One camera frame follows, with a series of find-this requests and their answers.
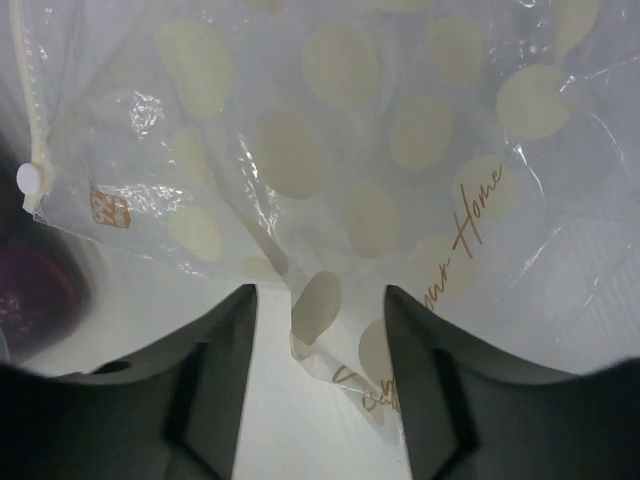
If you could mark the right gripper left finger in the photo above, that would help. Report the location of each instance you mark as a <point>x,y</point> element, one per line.
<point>171,410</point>

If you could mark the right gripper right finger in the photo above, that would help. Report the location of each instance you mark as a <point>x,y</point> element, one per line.
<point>473,411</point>

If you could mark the fake purple onion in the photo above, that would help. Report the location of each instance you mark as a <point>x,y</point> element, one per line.
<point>39,301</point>

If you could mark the clear zip top bag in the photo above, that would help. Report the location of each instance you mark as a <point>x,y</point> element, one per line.
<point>481,155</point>

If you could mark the grey transparent plastic container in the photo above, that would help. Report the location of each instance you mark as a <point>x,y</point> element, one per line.
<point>19,229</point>

